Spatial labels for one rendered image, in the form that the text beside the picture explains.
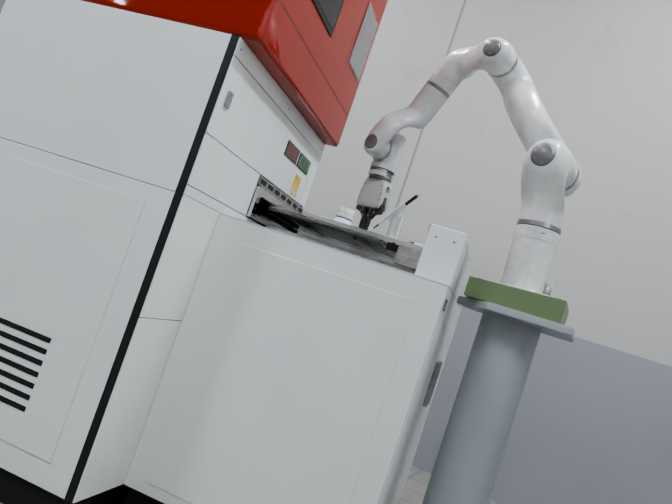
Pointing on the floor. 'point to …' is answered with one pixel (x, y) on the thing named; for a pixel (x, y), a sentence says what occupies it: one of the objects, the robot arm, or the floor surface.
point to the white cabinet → (293, 378)
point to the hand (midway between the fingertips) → (364, 223)
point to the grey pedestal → (487, 402)
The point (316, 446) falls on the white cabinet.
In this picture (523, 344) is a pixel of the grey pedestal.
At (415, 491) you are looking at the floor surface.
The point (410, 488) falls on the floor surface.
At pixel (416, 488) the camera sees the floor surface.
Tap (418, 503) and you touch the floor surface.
